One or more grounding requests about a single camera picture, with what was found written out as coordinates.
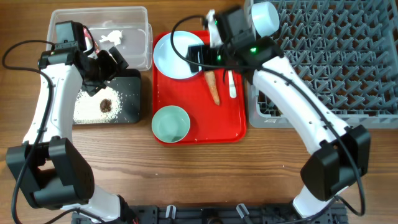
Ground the white tissue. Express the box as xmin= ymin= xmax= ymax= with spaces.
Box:
xmin=99 ymin=30 xmax=123 ymax=46

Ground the red snack wrapper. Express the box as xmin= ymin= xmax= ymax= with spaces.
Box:
xmin=83 ymin=27 xmax=100 ymax=55

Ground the brown food scrap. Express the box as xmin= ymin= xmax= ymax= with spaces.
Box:
xmin=99 ymin=99 xmax=112 ymax=113

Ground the white rice pile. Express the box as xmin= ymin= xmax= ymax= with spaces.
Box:
xmin=73 ymin=87 xmax=122 ymax=124

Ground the light blue bowl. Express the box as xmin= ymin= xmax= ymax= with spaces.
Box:
xmin=251 ymin=2 xmax=280 ymax=37

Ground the mint green bowl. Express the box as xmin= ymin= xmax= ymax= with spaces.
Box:
xmin=151 ymin=105 xmax=191 ymax=144

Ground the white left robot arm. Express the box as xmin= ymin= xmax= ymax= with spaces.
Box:
xmin=6 ymin=21 xmax=141 ymax=223

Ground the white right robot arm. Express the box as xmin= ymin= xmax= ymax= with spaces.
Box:
xmin=184 ymin=6 xmax=371 ymax=220

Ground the grey dishwasher rack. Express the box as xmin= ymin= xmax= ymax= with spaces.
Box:
xmin=243 ymin=0 xmax=398 ymax=129

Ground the orange carrot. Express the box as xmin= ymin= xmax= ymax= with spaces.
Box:
xmin=205 ymin=71 xmax=221 ymax=106

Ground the clear plastic bin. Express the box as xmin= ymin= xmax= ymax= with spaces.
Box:
xmin=47 ymin=6 xmax=152 ymax=71

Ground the black square bin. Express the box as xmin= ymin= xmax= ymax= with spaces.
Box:
xmin=102 ymin=70 xmax=141 ymax=124

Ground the white plastic spoon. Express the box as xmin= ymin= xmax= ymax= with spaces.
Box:
xmin=228 ymin=70 xmax=237 ymax=98

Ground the light blue plate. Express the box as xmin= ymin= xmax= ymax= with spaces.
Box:
xmin=154 ymin=31 xmax=204 ymax=80

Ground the red plastic tray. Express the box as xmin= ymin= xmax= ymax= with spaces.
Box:
xmin=152 ymin=29 xmax=248 ymax=146

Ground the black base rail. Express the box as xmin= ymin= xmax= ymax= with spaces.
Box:
xmin=71 ymin=203 xmax=349 ymax=224

